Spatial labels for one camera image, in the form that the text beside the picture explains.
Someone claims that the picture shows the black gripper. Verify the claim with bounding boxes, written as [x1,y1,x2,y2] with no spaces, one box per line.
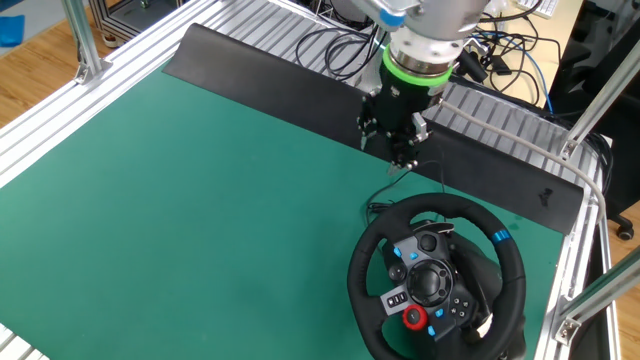
[355,64,442,176]

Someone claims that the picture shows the black wheel base cable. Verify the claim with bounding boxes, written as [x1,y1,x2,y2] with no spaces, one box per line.
[364,159,449,226]

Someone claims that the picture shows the black racing steering wheel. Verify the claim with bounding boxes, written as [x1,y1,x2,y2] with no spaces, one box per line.
[346,192,528,360]

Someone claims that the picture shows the aluminium cart frame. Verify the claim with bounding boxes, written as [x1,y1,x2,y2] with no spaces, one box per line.
[89,0,189,49]

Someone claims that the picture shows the light wooden desk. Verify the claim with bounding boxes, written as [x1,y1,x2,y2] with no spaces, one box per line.
[474,0,586,109]

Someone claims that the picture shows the black coiled cables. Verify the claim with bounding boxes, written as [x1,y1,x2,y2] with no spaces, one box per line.
[294,22,391,84]

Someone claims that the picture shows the green flange ring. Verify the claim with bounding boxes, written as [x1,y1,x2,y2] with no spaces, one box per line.
[382,44,454,87]

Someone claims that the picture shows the black foam strip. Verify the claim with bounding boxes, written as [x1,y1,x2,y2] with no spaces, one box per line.
[162,22,585,236]

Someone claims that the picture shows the green table mat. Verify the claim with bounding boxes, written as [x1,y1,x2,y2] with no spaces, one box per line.
[0,62,566,360]

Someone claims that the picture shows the black desk cable tangle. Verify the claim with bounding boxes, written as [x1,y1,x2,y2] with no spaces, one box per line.
[469,0,564,101]

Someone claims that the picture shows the white computer keyboard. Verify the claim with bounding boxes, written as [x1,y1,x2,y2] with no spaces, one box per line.
[514,0,560,19]

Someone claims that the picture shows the aluminium frame post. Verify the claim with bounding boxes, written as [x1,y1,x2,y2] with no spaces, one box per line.
[552,247,640,347]
[59,0,114,85]
[558,37,640,161]

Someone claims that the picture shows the black office chair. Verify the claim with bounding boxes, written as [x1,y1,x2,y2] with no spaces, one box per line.
[547,0,640,241]

